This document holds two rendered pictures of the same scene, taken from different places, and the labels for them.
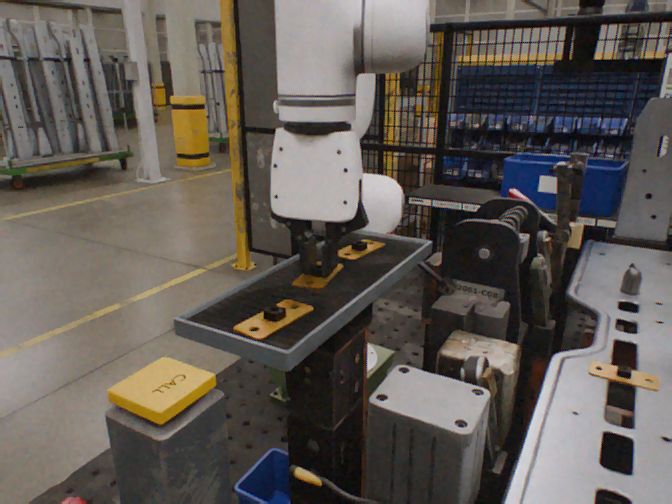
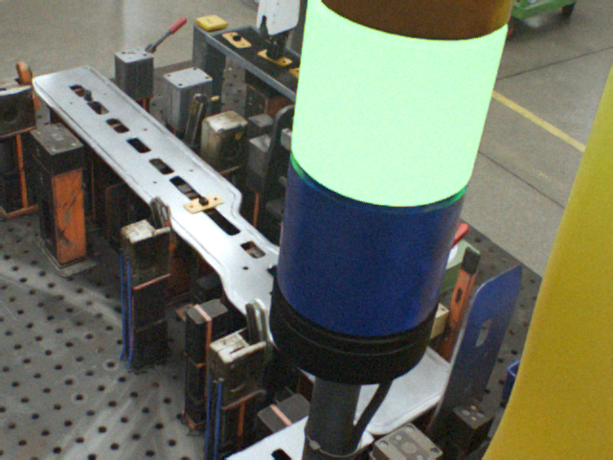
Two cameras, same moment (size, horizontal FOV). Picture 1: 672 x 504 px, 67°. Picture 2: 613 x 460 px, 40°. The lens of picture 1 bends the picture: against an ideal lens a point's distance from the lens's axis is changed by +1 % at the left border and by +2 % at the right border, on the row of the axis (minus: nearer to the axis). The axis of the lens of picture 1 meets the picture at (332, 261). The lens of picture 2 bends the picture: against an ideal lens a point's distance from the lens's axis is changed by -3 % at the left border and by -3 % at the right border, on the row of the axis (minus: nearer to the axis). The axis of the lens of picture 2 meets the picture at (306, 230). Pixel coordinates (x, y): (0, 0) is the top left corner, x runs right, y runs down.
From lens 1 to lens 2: 2.22 m
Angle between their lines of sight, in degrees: 91
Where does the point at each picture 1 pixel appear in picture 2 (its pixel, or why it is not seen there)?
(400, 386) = (197, 74)
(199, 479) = (197, 50)
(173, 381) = (210, 21)
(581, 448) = (170, 158)
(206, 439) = (200, 40)
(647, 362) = (207, 222)
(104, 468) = not seen: hidden behind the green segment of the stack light
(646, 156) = (490, 337)
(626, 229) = not seen: hidden behind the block
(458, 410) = (174, 77)
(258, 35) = not seen: outside the picture
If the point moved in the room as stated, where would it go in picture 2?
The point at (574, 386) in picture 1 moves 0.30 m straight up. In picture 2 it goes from (209, 183) to (216, 57)
